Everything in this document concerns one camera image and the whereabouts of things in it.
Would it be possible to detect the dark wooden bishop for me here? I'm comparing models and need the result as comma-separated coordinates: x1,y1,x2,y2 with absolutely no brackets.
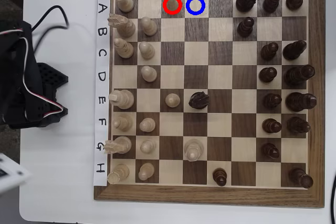
282,40,307,61
286,116,311,134

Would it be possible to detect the light wooden king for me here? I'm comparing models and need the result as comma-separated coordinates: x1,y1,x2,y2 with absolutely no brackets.
109,89,135,110

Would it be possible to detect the dark wooden king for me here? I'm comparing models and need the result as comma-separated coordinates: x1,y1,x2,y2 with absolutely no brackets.
285,92,318,112

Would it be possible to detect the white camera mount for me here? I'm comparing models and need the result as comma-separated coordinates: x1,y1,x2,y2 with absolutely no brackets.
0,153,32,196

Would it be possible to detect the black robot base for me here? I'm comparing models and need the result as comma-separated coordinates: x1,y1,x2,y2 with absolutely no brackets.
36,62,69,130

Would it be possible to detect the wooden chessboard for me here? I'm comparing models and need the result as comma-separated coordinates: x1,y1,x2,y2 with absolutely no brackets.
93,0,326,208

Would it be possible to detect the dark wooden queen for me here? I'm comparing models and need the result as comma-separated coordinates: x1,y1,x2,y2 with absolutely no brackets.
285,64,316,87

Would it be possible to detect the light wooden bishop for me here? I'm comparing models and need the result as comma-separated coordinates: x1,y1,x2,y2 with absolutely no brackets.
113,37,135,59
112,115,133,133

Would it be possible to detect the white red servo wire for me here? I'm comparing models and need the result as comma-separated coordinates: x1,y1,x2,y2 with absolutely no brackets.
21,37,64,119
0,28,24,35

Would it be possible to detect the white letter label strip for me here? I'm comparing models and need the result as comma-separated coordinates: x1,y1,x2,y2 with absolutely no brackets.
93,0,111,187

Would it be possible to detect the light wooden rook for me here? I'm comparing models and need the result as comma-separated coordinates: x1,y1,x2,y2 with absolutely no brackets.
107,163,130,185
113,0,135,13

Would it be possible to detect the light wooden queen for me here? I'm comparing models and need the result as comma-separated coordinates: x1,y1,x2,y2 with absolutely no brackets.
184,138,205,161

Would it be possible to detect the light wooden pawn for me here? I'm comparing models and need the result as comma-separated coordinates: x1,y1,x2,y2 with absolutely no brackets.
139,118,156,133
165,0,180,12
140,65,158,83
140,16,158,37
138,41,155,60
140,139,157,154
138,162,155,182
165,93,181,109

